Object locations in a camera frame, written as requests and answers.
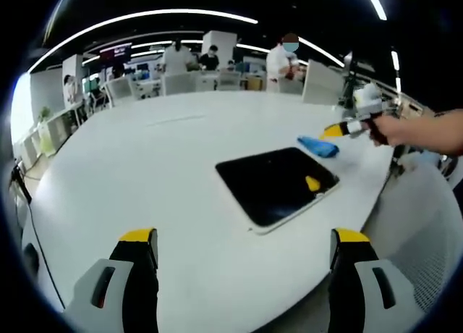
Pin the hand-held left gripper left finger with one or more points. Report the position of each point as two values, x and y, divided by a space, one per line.
108 297

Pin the green potted plant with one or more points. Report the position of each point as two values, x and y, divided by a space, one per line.
45 114

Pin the blue cleaning cloth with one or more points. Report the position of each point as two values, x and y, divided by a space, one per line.
320 147

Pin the long curved ceiling light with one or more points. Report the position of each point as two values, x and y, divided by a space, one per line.
123 19

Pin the person's right hand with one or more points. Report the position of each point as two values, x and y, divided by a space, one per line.
392 130

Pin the straight ceiling light strip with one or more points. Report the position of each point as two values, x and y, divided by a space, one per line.
375 3

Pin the low white shelf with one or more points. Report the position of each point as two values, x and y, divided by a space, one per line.
54 130

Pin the wall screen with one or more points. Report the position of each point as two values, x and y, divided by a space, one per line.
115 52

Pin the white mesh office chair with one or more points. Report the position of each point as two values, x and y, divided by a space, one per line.
416 221

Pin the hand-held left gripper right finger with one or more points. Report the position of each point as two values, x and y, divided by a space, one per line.
361 297

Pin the dark monitor stand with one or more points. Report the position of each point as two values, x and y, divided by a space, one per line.
350 81

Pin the cardboard box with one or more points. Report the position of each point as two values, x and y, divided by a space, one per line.
256 84

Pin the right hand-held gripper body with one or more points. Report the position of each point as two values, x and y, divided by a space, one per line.
367 101

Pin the small black box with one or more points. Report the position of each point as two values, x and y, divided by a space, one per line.
31 258

